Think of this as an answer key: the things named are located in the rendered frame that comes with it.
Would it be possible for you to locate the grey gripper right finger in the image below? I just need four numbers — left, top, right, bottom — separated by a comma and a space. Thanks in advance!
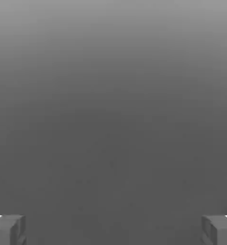
201, 214, 227, 245

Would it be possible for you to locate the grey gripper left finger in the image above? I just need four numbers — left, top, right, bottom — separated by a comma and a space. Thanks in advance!
0, 214, 27, 245

